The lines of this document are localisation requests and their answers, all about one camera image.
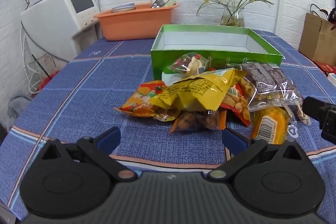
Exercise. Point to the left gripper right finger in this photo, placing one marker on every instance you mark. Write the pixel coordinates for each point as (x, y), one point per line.
(270, 179)

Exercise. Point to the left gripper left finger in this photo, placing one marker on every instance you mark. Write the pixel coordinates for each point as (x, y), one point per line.
(74, 178)

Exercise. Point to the yellow jelly cup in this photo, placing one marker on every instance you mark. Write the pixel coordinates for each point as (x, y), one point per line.
(272, 124)

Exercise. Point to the brown label clear snack bag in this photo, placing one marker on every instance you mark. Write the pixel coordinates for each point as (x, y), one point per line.
(267, 86)

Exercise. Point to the orange edged nut bag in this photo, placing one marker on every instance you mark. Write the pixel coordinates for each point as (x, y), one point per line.
(199, 121)

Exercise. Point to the orange printed snack bag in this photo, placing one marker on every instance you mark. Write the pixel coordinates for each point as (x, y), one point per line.
(138, 105)

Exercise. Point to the yellow snack bag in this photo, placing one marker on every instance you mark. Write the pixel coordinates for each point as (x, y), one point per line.
(202, 92)

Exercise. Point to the white foil snack bag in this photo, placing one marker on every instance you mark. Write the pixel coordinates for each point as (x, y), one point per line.
(171, 78)

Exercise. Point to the small clear mixed snack bag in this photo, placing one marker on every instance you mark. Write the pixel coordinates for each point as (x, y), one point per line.
(190, 64)

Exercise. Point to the red cracker snack bag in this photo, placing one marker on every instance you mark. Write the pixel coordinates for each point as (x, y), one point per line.
(236, 100)

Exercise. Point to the red booklet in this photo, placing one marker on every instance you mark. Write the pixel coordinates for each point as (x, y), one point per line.
(326, 68)

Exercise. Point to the brown paper bag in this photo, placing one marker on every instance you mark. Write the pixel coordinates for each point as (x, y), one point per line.
(317, 39)

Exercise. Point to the blue checked tablecloth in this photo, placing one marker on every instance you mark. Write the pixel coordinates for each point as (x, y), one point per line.
(80, 102)

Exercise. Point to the dark purple plant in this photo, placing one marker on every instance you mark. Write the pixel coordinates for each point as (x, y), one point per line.
(331, 17)

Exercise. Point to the green cardboard box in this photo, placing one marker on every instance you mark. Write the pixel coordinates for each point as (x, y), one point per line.
(221, 44)

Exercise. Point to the glass vase with flowers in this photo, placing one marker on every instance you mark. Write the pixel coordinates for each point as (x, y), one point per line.
(232, 10)

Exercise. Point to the white machine with screen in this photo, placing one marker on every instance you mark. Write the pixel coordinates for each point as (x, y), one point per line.
(61, 29)

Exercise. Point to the orange plastic basin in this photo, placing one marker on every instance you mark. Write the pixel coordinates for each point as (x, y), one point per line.
(143, 22)

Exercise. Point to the metal bowl in basin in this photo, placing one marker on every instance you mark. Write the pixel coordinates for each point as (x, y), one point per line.
(163, 3)

